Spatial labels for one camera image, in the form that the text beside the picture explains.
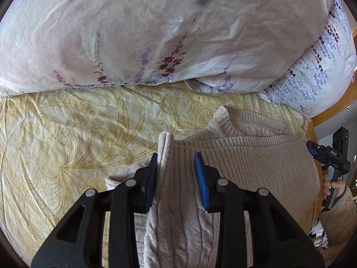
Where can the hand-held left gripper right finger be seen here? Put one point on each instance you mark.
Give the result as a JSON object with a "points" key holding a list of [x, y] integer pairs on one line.
{"points": [[200, 181]]}

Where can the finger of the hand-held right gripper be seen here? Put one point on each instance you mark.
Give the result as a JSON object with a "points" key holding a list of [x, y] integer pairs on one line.
{"points": [[313, 148]]}

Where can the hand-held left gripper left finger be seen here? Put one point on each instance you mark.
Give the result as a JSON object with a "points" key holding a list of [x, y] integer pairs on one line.
{"points": [[152, 178]]}

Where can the person's right forearm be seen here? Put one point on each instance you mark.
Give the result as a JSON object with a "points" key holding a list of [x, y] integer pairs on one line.
{"points": [[343, 220]]}

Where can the person's right hand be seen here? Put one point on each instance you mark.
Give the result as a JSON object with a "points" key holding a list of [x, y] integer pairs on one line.
{"points": [[340, 187]]}

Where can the light blue floral pillow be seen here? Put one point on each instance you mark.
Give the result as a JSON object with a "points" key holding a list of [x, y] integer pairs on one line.
{"points": [[320, 69]]}

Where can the yellow patterned bed sheet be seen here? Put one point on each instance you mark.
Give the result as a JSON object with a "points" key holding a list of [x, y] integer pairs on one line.
{"points": [[55, 134]]}

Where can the white floral pillow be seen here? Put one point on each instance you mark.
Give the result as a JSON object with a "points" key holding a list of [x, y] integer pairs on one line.
{"points": [[139, 19]]}

